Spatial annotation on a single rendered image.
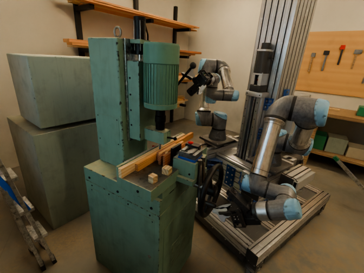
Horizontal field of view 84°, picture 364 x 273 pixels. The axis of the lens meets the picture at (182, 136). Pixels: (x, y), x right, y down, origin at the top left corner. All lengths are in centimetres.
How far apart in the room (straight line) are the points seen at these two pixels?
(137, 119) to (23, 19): 236
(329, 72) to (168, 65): 332
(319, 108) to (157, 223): 91
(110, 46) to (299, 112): 93
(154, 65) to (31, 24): 242
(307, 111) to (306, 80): 306
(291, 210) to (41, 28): 316
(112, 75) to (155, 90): 25
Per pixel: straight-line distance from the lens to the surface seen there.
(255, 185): 95
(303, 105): 102
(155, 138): 111
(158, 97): 99
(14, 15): 321
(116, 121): 117
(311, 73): 405
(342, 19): 411
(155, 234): 118
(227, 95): 138
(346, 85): 403
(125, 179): 100
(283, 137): 140
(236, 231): 176
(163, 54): 97
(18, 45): 319
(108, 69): 116
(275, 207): 87
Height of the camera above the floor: 144
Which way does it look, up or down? 21 degrees down
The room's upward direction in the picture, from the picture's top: 3 degrees clockwise
